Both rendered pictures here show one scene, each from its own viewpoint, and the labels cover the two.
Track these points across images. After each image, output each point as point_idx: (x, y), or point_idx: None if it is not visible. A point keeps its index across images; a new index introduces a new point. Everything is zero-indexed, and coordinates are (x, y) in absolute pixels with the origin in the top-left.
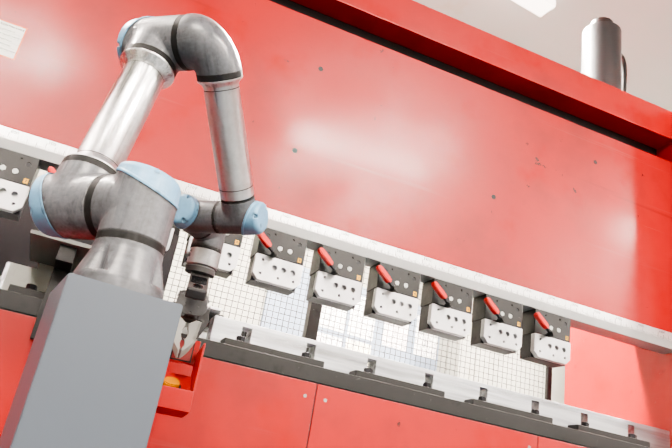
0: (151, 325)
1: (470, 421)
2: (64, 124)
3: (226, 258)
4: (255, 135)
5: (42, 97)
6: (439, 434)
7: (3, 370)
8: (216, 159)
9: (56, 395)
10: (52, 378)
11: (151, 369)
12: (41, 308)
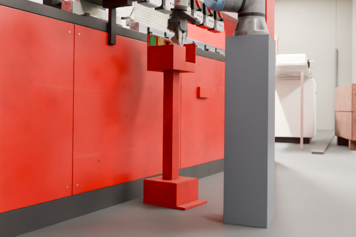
0: (274, 49)
1: (213, 60)
2: None
3: None
4: None
5: None
6: (207, 66)
7: (103, 60)
8: None
9: (269, 77)
10: (269, 72)
11: (274, 64)
12: (112, 28)
